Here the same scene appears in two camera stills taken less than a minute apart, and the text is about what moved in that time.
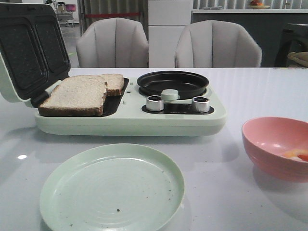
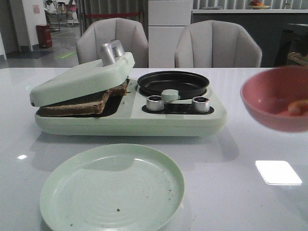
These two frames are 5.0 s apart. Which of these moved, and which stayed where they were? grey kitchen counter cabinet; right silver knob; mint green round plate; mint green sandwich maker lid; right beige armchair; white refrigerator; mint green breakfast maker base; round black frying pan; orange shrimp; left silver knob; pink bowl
Moved: orange shrimp; pink bowl; mint green sandwich maker lid
Stayed: left silver knob; mint green breakfast maker base; grey kitchen counter cabinet; round black frying pan; right silver knob; white refrigerator; right beige armchair; mint green round plate
